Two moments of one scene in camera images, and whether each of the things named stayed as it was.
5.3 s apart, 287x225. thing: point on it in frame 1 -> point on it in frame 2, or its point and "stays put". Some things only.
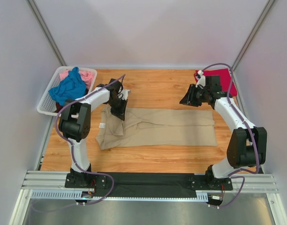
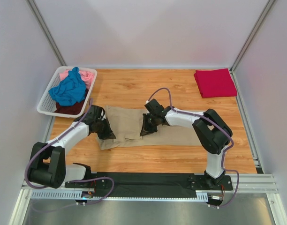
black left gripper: x=118 y=110 -> x=102 y=126
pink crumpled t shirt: x=87 y=76 stays put
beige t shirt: x=148 y=127 stays put
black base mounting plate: x=147 y=183 stays put
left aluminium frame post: x=46 y=32 stays put
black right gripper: x=193 y=95 -> x=148 y=120
